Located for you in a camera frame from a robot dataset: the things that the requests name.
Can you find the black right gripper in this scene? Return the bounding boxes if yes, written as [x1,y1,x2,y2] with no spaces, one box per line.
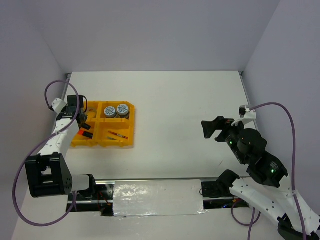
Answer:
[200,114,248,163]

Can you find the orange highlighter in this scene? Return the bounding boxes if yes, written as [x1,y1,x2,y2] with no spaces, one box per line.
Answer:
[77,129,94,139]

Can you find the blue putty jar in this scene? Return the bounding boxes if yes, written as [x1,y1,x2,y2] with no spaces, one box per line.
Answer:
[116,103,130,119]
[103,106,118,119]

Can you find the red gel pen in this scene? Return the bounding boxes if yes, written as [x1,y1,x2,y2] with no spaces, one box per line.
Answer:
[108,131,129,140]

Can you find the white tape roll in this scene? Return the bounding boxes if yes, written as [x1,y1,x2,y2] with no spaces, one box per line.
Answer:
[86,107,97,119]

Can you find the pink highlighter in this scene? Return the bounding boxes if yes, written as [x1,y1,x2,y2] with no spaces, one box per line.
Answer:
[81,123,91,130]

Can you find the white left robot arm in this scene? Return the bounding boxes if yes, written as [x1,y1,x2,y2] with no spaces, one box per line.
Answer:
[25,95,98,200]

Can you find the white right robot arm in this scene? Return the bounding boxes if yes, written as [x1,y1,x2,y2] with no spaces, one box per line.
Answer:
[201,116,320,240]

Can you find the yellow compartment bin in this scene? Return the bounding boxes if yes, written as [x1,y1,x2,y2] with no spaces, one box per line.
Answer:
[70,101,135,148]

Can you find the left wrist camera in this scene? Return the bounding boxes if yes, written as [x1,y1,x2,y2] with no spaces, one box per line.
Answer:
[49,98,67,114]

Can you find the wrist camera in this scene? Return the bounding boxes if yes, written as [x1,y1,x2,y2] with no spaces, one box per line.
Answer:
[231,105,257,126]
[49,98,67,114]

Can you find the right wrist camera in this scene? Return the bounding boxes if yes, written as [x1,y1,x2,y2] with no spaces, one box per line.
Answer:
[231,105,257,126]

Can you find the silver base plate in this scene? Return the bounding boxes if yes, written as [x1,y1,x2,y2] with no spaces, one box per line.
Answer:
[71,178,249,217]

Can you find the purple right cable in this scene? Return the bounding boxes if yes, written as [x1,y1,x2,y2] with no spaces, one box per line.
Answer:
[231,101,308,240]

